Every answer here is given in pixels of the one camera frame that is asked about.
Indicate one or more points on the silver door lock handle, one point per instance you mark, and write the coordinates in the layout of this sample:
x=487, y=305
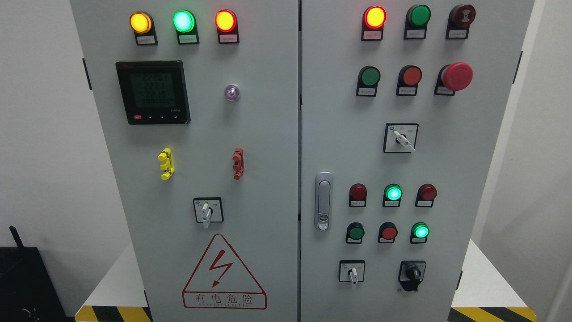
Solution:
x=323, y=193

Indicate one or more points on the grey electrical cabinet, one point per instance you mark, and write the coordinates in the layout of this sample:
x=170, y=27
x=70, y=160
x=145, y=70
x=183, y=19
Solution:
x=297, y=66

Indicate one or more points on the green indicator light top left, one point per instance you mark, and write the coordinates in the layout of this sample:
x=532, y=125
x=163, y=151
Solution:
x=186, y=27

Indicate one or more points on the red electrical hazard sticker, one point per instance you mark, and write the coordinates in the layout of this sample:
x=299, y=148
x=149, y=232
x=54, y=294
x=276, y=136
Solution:
x=221, y=280

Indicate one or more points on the red indicator light top right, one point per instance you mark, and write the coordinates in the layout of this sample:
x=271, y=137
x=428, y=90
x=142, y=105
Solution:
x=373, y=22

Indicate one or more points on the yellow indicator light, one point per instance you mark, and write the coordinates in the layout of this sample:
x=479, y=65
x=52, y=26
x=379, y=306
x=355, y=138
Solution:
x=144, y=29

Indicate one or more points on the yellow terminal connector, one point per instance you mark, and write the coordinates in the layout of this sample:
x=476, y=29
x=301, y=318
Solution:
x=166, y=163

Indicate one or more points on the green indicator lamp unlit top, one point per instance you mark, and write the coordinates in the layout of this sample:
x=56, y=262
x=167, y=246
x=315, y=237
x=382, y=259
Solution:
x=416, y=22

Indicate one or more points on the dark red indicator lamp left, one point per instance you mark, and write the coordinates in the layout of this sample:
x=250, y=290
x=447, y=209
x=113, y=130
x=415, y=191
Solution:
x=357, y=195

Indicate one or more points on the red push button lower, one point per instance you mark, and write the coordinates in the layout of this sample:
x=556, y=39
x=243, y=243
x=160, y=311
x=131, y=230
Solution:
x=387, y=233

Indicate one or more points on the dark red indicator lamp right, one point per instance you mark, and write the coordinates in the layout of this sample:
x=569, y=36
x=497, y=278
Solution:
x=426, y=195

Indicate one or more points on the lit green indicator lamp middle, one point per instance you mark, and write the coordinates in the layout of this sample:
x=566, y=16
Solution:
x=392, y=196

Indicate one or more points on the black digital power meter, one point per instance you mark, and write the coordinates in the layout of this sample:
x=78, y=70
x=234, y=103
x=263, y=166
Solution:
x=154, y=92

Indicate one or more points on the black rotary selector switch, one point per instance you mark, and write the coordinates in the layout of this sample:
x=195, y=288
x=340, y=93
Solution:
x=411, y=274

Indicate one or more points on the black box with antenna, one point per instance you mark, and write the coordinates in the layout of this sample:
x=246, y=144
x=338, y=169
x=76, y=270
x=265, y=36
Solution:
x=26, y=290

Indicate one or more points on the dark red buzzer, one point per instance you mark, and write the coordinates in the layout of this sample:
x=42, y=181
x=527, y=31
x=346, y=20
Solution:
x=460, y=18

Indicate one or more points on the red emergency stop mushroom button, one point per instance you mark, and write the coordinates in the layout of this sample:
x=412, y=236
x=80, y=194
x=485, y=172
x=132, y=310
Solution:
x=453, y=77

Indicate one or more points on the green push button upper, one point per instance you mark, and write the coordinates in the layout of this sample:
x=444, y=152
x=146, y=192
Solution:
x=367, y=81

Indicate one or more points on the white rotary selector switch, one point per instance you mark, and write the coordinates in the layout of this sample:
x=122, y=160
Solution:
x=351, y=271
x=208, y=210
x=400, y=137

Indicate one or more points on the red push button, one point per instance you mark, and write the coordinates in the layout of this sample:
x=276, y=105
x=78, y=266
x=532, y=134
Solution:
x=387, y=233
x=408, y=80

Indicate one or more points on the clear white indicator lamp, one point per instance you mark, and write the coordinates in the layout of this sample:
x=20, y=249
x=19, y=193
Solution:
x=232, y=92

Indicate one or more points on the lit green push button lower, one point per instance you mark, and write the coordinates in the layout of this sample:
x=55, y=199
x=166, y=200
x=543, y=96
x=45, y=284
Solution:
x=419, y=233

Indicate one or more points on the red push button upper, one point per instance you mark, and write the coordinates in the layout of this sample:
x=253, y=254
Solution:
x=408, y=80

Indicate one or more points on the dark red indicator lamp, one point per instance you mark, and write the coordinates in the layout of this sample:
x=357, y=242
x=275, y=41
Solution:
x=357, y=195
x=426, y=195

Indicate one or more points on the red terminal connector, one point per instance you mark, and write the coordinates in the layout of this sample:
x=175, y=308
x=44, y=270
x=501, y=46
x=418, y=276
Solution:
x=238, y=163

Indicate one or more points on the red indicator light top left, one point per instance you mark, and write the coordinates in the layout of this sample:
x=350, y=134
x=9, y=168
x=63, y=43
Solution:
x=227, y=26

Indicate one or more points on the white platform with hazard stripes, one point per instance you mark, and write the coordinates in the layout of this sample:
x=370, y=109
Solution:
x=483, y=294

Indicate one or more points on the red indicator light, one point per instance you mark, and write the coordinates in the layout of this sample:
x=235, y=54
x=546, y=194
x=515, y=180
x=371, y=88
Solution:
x=373, y=22
x=227, y=26

